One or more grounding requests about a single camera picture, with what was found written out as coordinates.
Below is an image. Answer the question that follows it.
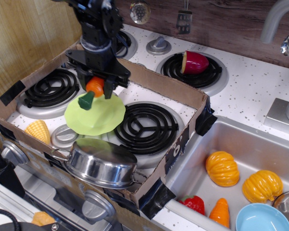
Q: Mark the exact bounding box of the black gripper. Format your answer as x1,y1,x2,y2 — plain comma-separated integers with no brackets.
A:
65,45,131,99

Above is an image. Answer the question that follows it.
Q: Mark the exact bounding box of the orange toy carrot green top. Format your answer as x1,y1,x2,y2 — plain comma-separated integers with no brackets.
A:
79,77,104,110

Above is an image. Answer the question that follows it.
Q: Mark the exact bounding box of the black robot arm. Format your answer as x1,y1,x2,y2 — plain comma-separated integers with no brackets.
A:
65,0,131,99

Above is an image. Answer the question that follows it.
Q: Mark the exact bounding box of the light green plastic plate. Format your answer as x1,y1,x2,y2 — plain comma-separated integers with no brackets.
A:
64,94,126,136

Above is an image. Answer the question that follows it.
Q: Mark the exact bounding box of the small orange toy carrot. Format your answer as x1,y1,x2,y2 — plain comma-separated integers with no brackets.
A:
209,198,230,228

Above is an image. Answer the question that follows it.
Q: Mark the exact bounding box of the back left black burner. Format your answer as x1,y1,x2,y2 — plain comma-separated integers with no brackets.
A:
116,31,138,60

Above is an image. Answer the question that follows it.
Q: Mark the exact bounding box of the black burner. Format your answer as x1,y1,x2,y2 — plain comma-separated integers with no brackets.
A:
116,31,138,60
156,52,229,96
17,68,85,119
107,102,185,170

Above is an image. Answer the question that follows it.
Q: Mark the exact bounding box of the front left black burner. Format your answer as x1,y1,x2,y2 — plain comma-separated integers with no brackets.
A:
17,68,85,119

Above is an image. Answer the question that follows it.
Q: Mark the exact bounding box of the grey stove knob front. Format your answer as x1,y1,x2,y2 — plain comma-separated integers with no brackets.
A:
51,125,79,149

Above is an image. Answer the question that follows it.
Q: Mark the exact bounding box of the grey stove knob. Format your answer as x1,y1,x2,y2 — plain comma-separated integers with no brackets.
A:
51,125,79,149
146,36,171,55

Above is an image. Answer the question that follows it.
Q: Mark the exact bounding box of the front right black burner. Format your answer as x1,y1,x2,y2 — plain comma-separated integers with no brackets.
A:
107,102,185,170

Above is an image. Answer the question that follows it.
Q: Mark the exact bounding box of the grey stove knob back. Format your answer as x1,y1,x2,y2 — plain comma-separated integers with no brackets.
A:
146,36,171,55

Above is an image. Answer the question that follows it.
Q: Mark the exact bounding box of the yellow toy corn cob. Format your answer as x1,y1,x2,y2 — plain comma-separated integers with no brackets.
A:
25,120,51,145

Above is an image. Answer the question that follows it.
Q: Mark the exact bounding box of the stainless steel pot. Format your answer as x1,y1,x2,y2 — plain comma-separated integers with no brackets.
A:
50,138,147,190

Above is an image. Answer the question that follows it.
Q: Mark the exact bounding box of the red toy apple half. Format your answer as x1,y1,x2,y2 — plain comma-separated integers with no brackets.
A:
182,51,209,75

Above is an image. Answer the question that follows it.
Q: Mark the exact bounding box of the brown cardboard fence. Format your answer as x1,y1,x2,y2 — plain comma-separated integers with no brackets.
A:
0,53,210,219

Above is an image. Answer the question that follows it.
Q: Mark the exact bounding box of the hanging metal spatula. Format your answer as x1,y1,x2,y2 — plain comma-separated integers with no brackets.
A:
176,0,193,35

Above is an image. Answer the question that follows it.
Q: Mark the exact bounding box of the left grey oven knob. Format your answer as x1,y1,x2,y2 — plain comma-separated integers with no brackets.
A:
1,141,29,166

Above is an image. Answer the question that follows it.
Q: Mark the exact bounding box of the grey oven knob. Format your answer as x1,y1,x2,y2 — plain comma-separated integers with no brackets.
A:
82,190,116,223
1,141,29,166

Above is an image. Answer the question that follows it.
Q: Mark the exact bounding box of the back right black burner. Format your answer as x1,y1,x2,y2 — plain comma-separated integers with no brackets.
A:
156,52,229,96

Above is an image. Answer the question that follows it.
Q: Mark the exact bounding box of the right grey oven knob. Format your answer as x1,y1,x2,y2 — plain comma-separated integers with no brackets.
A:
82,190,116,223

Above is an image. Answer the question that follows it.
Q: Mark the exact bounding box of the yellow toy below stove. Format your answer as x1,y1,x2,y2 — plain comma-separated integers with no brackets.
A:
31,211,56,226

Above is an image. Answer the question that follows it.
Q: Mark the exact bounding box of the left orange toy pumpkin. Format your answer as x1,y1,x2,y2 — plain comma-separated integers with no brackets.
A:
206,151,240,187

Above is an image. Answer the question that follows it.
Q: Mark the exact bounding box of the orange toy pumpkin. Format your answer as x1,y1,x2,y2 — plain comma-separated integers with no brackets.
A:
242,170,284,204
206,151,240,187

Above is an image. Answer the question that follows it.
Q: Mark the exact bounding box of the red toy strawberry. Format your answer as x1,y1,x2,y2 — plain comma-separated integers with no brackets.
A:
178,195,205,215

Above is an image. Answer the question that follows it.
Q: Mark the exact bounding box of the silver sink basin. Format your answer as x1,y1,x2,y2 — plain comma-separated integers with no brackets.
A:
166,116,289,231

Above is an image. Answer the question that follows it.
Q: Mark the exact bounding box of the grey sink faucet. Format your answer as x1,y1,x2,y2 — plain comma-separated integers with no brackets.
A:
260,0,289,44

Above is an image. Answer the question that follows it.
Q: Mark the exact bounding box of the right orange toy pumpkin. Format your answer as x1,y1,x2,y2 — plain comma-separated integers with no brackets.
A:
242,170,284,204

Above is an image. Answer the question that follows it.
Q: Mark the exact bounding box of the light blue bowl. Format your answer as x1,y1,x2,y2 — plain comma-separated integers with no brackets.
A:
235,203,289,231

